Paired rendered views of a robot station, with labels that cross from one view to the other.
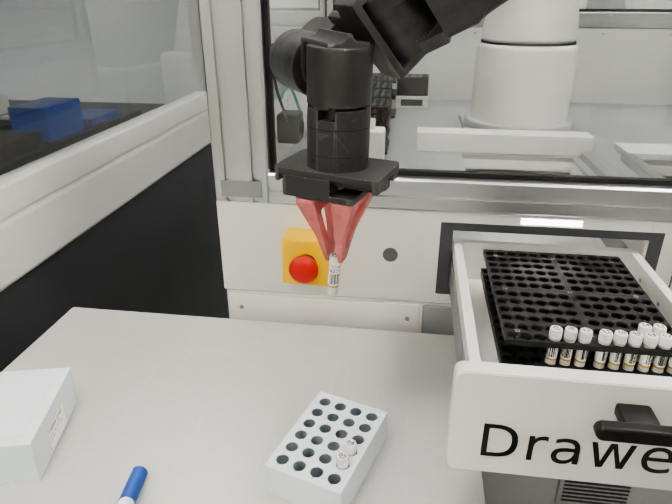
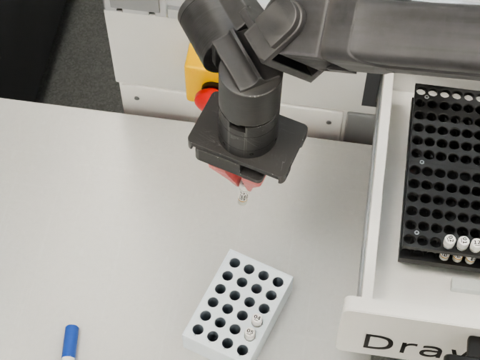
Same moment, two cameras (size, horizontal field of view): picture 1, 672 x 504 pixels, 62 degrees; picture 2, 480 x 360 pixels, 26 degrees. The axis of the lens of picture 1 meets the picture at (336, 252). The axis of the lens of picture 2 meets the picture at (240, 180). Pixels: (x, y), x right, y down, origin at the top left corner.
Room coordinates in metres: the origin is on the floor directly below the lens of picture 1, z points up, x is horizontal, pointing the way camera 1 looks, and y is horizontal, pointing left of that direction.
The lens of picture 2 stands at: (-0.05, 0.00, 1.91)
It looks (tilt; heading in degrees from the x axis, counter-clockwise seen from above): 59 degrees down; 1
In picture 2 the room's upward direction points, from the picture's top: straight up
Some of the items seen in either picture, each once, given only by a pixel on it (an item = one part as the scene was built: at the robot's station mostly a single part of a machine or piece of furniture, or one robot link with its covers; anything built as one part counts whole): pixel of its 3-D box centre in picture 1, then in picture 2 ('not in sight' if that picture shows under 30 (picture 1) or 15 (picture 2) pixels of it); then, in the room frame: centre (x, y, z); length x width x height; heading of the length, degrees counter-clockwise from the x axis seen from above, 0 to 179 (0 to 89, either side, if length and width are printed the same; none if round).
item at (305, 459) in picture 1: (329, 450); (238, 311); (0.45, 0.01, 0.78); 0.12 x 0.08 x 0.04; 155
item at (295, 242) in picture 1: (308, 257); (216, 76); (0.72, 0.04, 0.88); 0.07 x 0.05 x 0.07; 82
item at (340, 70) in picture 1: (336, 73); (247, 81); (0.51, 0.00, 1.15); 0.07 x 0.06 x 0.07; 26
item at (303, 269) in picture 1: (304, 267); (211, 97); (0.69, 0.04, 0.88); 0.04 x 0.03 x 0.04; 82
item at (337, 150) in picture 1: (338, 144); (248, 122); (0.50, 0.00, 1.09); 0.10 x 0.07 x 0.07; 67
